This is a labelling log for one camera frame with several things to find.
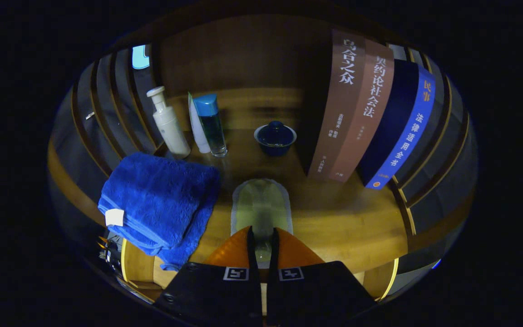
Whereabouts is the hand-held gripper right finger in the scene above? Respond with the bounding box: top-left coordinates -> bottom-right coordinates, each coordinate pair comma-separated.
266,227 -> 378,327

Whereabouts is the blue book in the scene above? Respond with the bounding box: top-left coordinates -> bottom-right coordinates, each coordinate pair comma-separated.
357,58 -> 437,190

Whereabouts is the dark brown book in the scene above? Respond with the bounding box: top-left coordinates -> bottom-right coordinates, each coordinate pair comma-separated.
307,29 -> 366,178

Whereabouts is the black floor equipment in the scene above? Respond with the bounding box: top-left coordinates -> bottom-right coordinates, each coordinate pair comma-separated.
97,232 -> 122,269

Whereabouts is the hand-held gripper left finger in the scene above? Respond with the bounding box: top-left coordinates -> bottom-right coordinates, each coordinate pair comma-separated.
153,226 -> 263,327

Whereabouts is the blue folded towel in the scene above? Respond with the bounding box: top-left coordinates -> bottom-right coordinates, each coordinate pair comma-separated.
97,151 -> 221,272

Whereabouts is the wooden cabinet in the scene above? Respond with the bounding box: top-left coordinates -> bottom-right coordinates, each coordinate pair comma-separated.
48,14 -> 478,305

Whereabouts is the teal capped bottle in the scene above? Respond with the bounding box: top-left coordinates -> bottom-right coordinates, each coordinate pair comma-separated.
193,94 -> 228,158

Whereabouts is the reddish brown book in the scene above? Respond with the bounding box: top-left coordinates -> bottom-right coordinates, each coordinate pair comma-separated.
329,40 -> 395,183

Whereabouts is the dark blue lidded teacup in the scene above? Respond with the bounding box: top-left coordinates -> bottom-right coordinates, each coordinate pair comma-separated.
253,120 -> 297,157

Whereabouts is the wooden countertop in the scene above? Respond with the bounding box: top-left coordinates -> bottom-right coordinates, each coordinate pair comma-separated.
153,127 -> 410,273

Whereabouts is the white pump bottle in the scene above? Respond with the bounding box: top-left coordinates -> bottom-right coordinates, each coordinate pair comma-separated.
146,86 -> 192,159

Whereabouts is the white tube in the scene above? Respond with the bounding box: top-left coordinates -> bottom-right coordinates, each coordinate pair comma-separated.
187,92 -> 211,154

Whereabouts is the pale green scrub sponge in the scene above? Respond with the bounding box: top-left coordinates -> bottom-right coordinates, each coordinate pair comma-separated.
231,178 -> 294,269

